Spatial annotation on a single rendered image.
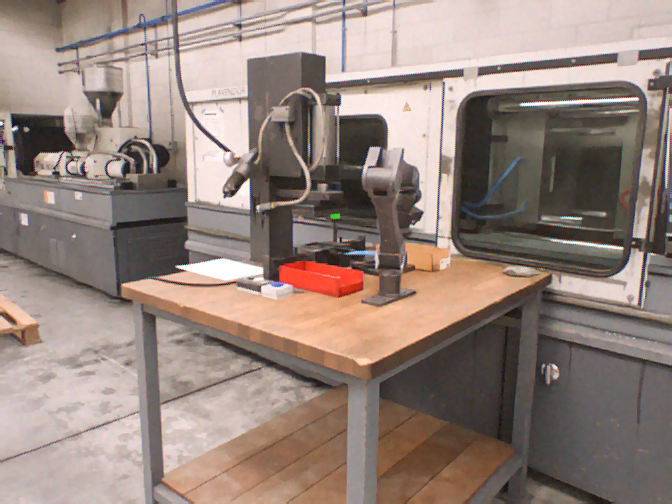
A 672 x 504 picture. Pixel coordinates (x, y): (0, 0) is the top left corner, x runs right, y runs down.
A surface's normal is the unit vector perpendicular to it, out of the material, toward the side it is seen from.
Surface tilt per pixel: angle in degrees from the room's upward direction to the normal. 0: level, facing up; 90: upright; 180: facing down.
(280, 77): 90
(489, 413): 90
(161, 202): 90
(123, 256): 90
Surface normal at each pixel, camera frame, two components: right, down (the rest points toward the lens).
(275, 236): 0.77, 0.13
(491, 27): -0.69, 0.13
